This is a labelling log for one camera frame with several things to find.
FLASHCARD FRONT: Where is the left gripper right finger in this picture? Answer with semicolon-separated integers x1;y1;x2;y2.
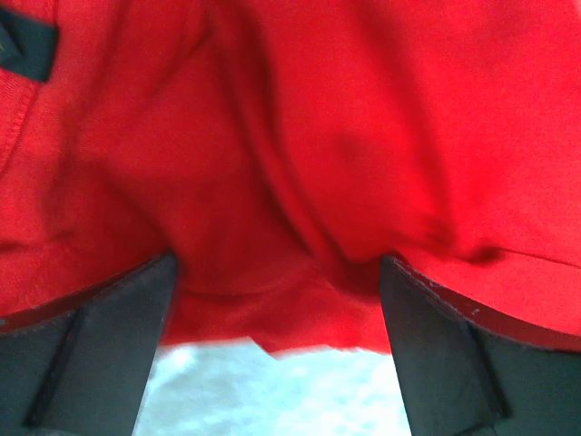
379;256;580;435

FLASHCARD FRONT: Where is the red t shirt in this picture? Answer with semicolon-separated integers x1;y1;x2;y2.
1;1;580;352

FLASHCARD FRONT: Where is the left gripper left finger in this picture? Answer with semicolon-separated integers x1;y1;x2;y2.
1;253;177;435

